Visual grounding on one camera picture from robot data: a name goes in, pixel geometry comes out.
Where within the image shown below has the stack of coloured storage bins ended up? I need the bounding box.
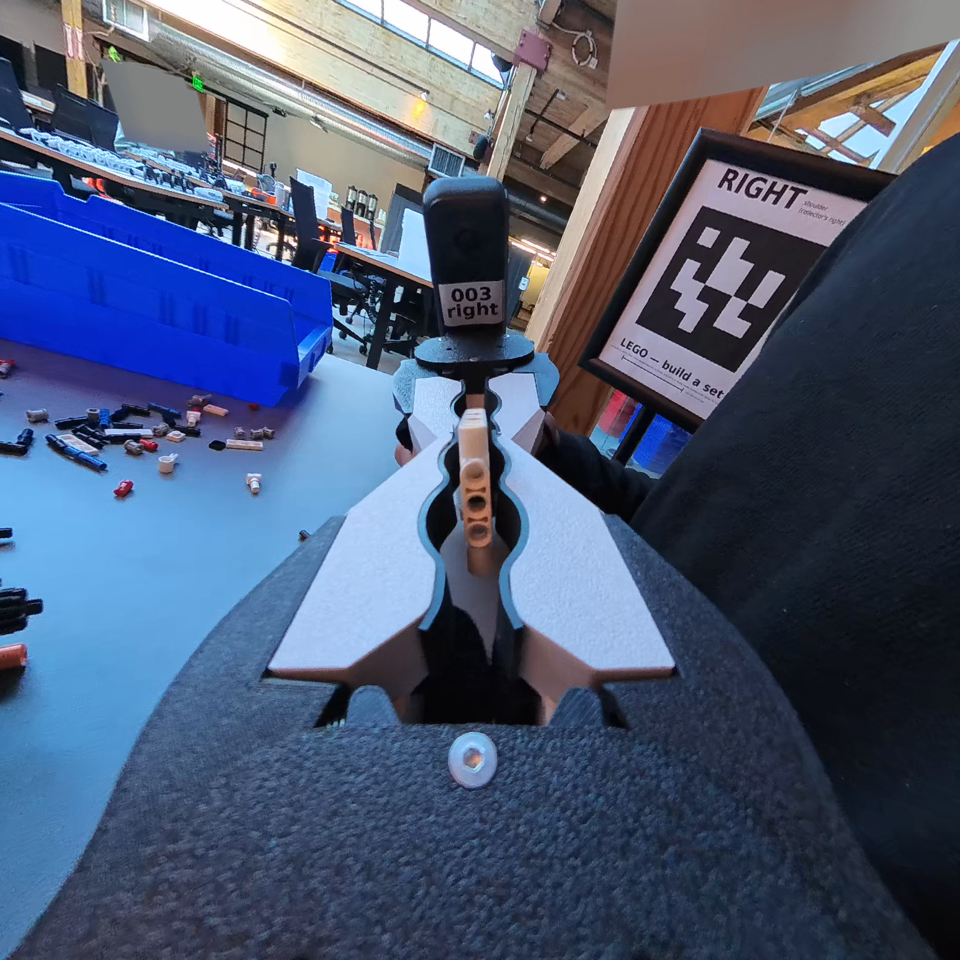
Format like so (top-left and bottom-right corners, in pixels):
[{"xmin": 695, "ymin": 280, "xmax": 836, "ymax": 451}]
[{"xmin": 591, "ymin": 388, "xmax": 693, "ymax": 477}]

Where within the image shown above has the pile of small lego pieces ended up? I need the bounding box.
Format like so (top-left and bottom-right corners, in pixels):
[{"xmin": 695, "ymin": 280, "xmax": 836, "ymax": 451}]
[{"xmin": 0, "ymin": 358, "xmax": 275, "ymax": 496}]

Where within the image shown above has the blue plastic bin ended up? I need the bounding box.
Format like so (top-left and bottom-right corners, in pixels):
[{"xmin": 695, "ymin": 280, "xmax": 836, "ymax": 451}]
[{"xmin": 0, "ymin": 171, "xmax": 333, "ymax": 408}]

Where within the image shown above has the white lego vehicle model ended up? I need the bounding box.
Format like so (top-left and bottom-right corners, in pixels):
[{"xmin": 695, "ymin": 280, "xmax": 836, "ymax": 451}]
[{"xmin": 0, "ymin": 525, "xmax": 45, "ymax": 676}]

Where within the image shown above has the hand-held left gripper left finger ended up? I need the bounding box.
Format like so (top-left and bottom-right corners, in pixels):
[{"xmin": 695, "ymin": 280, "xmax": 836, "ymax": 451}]
[{"xmin": 266, "ymin": 435, "xmax": 460, "ymax": 724}]

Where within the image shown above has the long background work table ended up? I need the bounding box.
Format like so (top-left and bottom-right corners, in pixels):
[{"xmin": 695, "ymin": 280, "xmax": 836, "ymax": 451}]
[{"xmin": 0, "ymin": 127, "xmax": 230, "ymax": 226}]

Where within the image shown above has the white-topped background table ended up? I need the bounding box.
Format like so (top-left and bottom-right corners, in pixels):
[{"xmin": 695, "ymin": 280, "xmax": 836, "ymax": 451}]
[{"xmin": 333, "ymin": 241, "xmax": 436, "ymax": 369}]

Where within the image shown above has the black office chair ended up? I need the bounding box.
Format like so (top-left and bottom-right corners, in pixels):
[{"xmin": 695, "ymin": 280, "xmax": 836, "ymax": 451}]
[{"xmin": 289, "ymin": 177, "xmax": 340, "ymax": 273}]

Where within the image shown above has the person's right hand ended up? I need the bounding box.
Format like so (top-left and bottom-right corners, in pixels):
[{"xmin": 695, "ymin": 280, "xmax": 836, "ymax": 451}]
[{"xmin": 393, "ymin": 411, "xmax": 562, "ymax": 468}]

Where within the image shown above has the person's right forearm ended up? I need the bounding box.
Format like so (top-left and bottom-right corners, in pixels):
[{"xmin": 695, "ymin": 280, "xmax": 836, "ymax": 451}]
[{"xmin": 540, "ymin": 431, "xmax": 657, "ymax": 522}]

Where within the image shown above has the wooden post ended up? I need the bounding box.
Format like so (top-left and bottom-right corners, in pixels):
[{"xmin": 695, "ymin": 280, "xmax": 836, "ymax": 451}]
[{"xmin": 525, "ymin": 86, "xmax": 770, "ymax": 436}]

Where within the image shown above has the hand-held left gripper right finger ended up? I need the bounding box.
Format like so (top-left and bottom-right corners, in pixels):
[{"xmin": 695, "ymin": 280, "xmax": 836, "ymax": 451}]
[{"xmin": 491, "ymin": 435, "xmax": 678, "ymax": 724}]

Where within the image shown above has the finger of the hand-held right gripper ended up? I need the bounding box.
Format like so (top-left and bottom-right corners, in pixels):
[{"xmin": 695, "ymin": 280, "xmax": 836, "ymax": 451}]
[
  {"xmin": 407, "ymin": 376, "xmax": 462, "ymax": 453},
  {"xmin": 489, "ymin": 372, "xmax": 549, "ymax": 453}
]

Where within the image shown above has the white lego frame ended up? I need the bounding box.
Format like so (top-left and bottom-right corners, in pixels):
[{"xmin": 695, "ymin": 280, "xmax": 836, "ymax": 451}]
[{"xmin": 457, "ymin": 408, "xmax": 498, "ymax": 575}]

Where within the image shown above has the white background board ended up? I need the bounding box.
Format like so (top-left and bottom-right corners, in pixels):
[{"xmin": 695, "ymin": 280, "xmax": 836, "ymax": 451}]
[{"xmin": 396, "ymin": 207, "xmax": 432, "ymax": 285}]

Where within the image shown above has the framed black-white marker sign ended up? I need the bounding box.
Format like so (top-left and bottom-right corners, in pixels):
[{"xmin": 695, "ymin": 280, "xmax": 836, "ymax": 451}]
[{"xmin": 579, "ymin": 127, "xmax": 897, "ymax": 432}]

